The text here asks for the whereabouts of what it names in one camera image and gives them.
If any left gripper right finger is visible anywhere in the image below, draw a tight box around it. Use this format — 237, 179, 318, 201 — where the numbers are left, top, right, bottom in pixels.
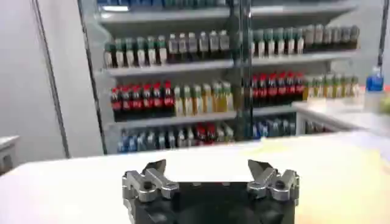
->
246, 159, 300, 202

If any clear water bottle blue label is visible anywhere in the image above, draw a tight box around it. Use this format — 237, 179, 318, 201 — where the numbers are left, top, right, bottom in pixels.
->
364, 65, 385, 114

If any shelf rack with drink bottles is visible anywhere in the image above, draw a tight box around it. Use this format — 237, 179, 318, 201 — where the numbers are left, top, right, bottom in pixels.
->
77, 0, 362, 155

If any green crumpled cloth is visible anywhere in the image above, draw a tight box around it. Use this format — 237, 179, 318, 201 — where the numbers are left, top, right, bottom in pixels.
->
379, 96, 390, 115

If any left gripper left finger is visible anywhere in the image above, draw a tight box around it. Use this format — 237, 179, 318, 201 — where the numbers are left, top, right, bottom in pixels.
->
121, 159, 180, 203

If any white side table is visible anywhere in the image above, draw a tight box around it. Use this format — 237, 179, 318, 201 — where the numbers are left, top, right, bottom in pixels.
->
292, 97, 390, 136

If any small grey metal table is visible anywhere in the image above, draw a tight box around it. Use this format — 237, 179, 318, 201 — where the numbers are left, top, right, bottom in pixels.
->
0, 135, 20, 175

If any pale yellow cloth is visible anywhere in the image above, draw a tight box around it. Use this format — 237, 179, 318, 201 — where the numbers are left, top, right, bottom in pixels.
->
248, 136, 390, 224

